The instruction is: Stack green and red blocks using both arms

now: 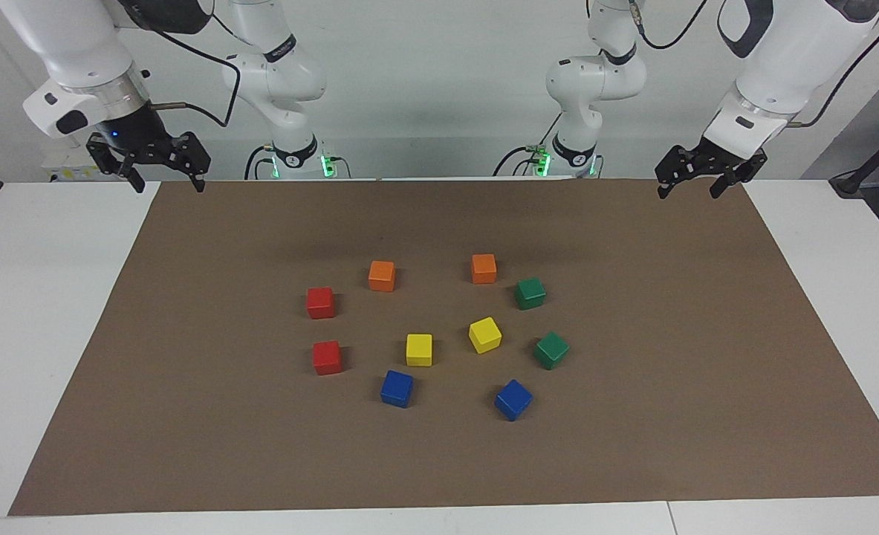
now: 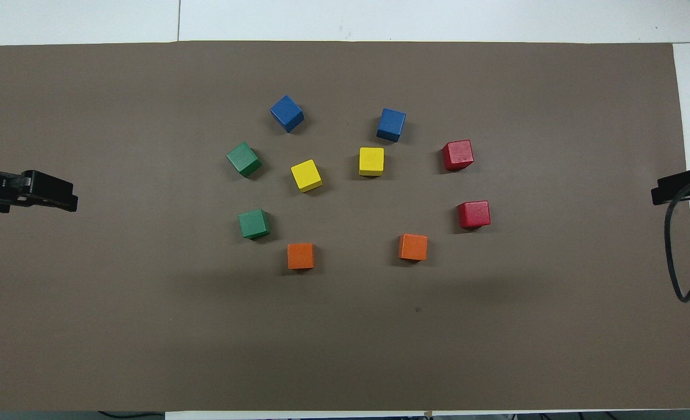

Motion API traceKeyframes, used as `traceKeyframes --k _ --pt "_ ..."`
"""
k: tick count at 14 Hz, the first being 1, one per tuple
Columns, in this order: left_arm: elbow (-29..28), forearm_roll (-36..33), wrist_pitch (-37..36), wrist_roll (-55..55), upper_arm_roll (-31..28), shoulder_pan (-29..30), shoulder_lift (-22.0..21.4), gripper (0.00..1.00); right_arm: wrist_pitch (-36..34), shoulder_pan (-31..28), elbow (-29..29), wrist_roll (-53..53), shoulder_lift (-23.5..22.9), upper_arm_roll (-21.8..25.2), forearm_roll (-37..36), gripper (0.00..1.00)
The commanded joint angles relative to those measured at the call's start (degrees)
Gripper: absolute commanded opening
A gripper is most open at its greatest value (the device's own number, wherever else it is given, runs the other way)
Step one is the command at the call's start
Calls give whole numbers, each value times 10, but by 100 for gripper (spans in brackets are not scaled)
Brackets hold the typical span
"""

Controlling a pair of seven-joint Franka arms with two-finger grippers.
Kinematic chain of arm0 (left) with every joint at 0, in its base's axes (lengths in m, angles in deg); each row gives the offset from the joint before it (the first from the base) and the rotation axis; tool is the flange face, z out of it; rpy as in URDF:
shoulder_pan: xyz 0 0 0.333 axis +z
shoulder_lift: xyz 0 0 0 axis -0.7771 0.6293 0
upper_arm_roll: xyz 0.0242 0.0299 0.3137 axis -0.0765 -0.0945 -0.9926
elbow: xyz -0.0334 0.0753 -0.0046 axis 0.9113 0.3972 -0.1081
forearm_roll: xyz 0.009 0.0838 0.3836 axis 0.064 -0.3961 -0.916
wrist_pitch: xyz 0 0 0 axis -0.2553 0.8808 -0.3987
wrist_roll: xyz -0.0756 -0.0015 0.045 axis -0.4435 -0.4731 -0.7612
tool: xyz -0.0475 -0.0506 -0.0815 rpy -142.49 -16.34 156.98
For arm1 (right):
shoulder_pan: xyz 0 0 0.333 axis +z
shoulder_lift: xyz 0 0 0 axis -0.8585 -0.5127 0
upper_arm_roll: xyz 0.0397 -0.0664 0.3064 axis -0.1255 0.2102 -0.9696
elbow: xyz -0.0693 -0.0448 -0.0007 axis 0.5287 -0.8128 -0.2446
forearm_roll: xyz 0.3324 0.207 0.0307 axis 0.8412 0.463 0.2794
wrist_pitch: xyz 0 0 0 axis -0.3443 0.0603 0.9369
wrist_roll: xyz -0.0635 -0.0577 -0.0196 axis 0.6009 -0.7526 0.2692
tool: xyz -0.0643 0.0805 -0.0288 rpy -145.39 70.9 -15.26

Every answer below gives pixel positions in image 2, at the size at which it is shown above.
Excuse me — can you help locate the red wooden cube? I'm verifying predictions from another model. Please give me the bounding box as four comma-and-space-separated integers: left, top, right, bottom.
458, 201, 491, 230
442, 139, 474, 172

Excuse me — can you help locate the yellow wooden cube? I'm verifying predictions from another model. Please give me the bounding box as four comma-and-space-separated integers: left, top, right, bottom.
359, 147, 385, 177
290, 159, 323, 193

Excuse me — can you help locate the green wooden cube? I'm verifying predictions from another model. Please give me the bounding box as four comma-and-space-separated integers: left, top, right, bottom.
226, 142, 263, 179
238, 209, 271, 240

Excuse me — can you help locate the blue wooden cube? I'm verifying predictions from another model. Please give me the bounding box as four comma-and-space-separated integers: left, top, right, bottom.
270, 95, 305, 133
376, 108, 407, 143

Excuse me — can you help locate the brown paper table mat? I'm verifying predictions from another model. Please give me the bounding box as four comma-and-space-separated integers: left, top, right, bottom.
0, 41, 690, 412

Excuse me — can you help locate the orange wooden cube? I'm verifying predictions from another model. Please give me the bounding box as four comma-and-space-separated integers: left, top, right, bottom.
287, 243, 316, 271
398, 233, 429, 262

